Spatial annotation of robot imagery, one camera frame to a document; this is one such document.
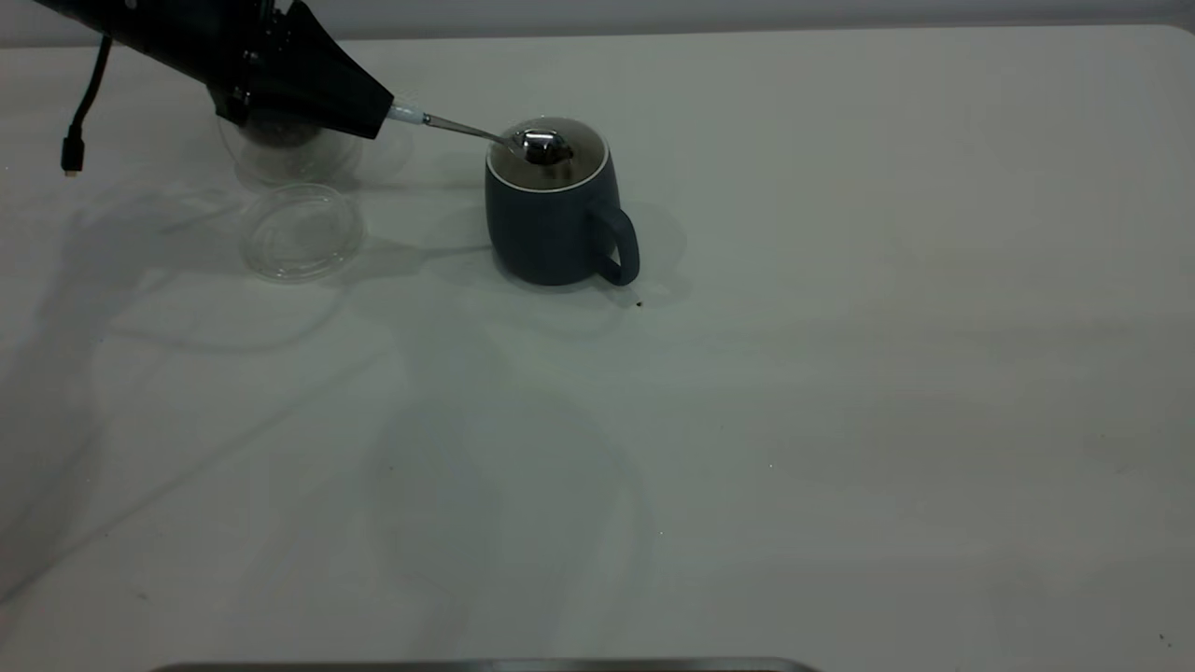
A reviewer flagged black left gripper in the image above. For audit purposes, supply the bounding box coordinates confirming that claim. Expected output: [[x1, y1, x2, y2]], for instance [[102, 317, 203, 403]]
[[204, 0, 395, 140]]

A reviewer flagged metal spoon with white handle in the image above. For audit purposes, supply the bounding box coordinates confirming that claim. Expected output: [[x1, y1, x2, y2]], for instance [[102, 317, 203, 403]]
[[387, 101, 575, 167]]

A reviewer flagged dark grey ceramic mug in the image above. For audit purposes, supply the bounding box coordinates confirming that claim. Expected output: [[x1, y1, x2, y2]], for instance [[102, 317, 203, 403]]
[[484, 117, 642, 288]]

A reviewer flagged clear plastic lid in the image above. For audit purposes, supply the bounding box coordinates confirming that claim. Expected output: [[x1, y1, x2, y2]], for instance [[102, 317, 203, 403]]
[[240, 183, 367, 283]]

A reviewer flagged clear double-walled glass jar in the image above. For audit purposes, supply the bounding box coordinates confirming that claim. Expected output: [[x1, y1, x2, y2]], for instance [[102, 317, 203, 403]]
[[217, 93, 365, 188]]

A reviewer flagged black cable with plug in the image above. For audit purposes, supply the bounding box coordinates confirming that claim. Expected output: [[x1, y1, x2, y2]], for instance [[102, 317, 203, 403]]
[[61, 35, 115, 178]]

